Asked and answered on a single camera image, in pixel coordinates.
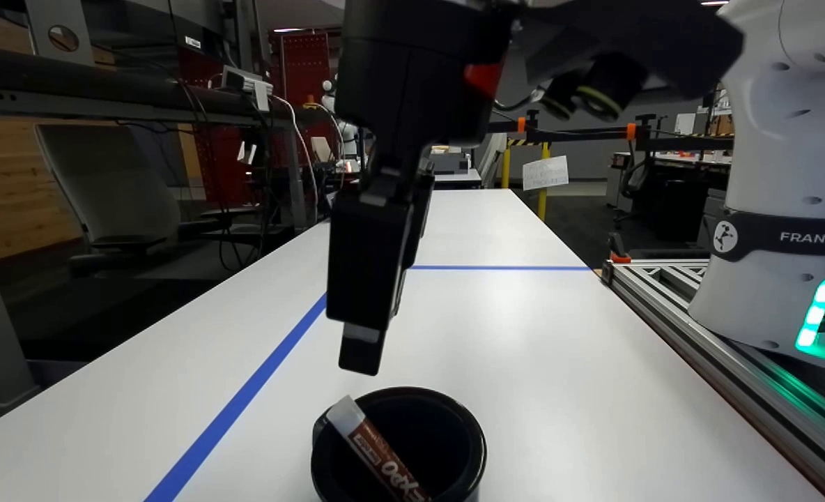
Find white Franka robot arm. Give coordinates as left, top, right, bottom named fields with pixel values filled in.
left=326, top=0, right=825, bottom=375

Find aluminium extrusion rail frame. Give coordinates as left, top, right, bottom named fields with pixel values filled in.
left=600, top=261, right=825, bottom=493

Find blue tape line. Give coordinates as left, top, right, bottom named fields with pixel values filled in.
left=144, top=266, right=586, bottom=502

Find red cabinet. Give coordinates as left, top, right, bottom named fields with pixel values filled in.
left=177, top=30, right=332, bottom=208

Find brown white marker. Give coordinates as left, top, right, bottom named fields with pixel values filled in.
left=326, top=397, right=432, bottom=502

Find white paper sign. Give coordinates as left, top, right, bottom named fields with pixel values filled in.
left=520, top=157, right=569, bottom=191

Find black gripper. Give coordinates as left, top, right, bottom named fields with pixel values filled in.
left=326, top=0, right=512, bottom=378

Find black round bowl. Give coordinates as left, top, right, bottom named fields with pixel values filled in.
left=310, top=387, right=488, bottom=502

